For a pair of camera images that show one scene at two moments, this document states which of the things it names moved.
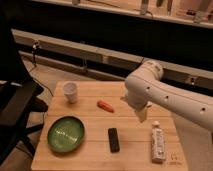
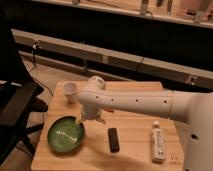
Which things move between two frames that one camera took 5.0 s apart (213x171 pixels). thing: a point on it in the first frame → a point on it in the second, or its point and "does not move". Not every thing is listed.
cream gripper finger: x=142 y=114 → x=80 y=122
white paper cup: x=70 y=91 does not move
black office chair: x=19 y=93 does not move
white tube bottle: x=158 y=142 does not move
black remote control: x=114 y=140 does not move
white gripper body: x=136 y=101 → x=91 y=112
